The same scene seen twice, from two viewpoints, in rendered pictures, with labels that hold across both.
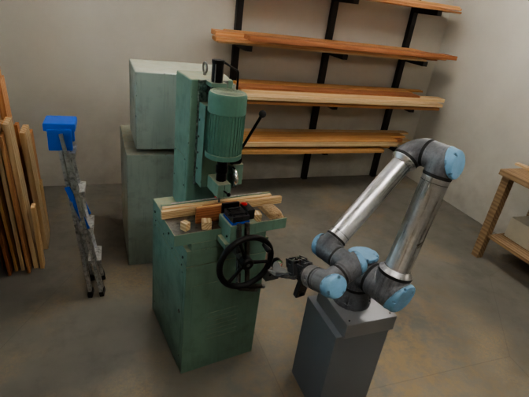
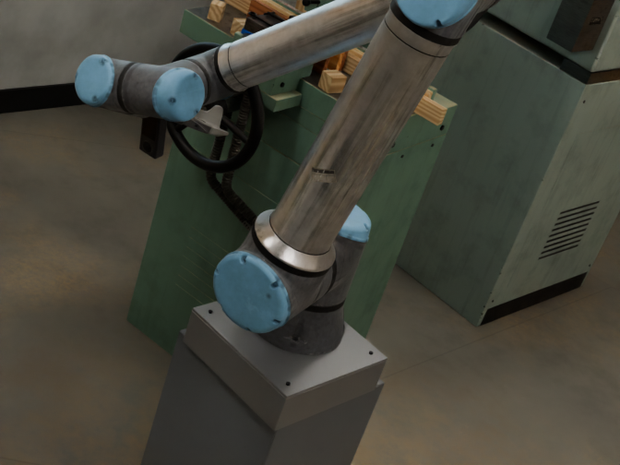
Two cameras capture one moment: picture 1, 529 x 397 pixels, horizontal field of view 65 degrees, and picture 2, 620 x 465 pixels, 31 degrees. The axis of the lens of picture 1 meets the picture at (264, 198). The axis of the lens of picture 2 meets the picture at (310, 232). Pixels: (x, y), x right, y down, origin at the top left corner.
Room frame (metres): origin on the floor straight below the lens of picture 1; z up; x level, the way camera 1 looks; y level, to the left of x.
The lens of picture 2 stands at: (0.76, -2.05, 1.84)
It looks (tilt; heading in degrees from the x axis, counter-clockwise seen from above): 29 degrees down; 61
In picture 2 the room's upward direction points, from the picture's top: 19 degrees clockwise
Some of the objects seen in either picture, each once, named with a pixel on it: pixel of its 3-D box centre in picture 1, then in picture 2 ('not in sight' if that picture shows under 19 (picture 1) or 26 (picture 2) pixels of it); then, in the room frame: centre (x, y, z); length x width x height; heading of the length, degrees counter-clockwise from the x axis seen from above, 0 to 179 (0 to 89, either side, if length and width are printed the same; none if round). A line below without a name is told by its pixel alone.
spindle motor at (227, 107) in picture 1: (225, 125); not in sight; (1.87, 0.23, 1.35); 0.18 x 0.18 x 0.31
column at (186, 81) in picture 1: (200, 143); not in sight; (2.11, 0.38, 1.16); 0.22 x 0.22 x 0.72; 32
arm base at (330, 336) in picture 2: (353, 290); (302, 303); (1.66, -0.49, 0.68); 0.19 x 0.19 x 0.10
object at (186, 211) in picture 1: (225, 206); (329, 52); (1.89, 0.19, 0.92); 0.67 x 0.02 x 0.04; 122
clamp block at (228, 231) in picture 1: (237, 226); (271, 60); (1.71, 0.11, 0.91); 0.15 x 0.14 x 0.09; 122
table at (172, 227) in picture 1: (229, 225); (289, 72); (1.78, 0.15, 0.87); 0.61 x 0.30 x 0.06; 122
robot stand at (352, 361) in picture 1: (336, 351); (247, 458); (1.66, -0.49, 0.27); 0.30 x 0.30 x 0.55; 24
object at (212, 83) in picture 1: (216, 78); not in sight; (1.98, 0.30, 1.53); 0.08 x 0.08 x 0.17; 32
